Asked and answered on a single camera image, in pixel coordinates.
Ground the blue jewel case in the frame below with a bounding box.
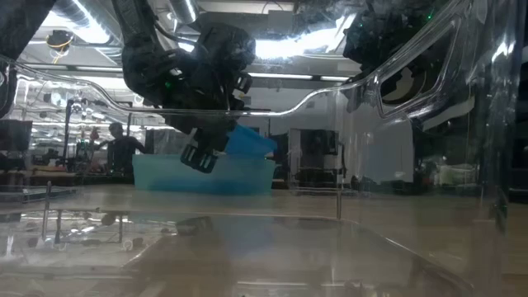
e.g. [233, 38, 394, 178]
[224, 124, 278, 160]

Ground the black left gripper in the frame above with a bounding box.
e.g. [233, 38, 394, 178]
[163, 22, 257, 175]

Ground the silver ventilation duct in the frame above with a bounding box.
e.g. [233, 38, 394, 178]
[167, 0, 200, 25]

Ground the black equipment stand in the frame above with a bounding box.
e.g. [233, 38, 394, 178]
[61, 95, 86, 172]

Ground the teal translucent plastic bin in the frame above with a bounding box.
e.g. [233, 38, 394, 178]
[131, 153, 276, 196]

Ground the black cabinet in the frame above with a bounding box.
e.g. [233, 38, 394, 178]
[288, 127, 346, 189]

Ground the long ceiling light strip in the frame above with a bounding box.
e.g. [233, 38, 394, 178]
[247, 72, 315, 81]

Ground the clear plastic bin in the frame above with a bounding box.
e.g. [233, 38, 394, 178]
[0, 0, 528, 297]

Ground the person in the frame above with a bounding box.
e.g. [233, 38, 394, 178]
[93, 121, 146, 174]

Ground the black ceiling cable reel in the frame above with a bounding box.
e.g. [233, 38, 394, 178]
[45, 29, 76, 57]

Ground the grey cloth cover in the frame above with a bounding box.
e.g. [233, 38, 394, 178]
[144, 128, 182, 156]

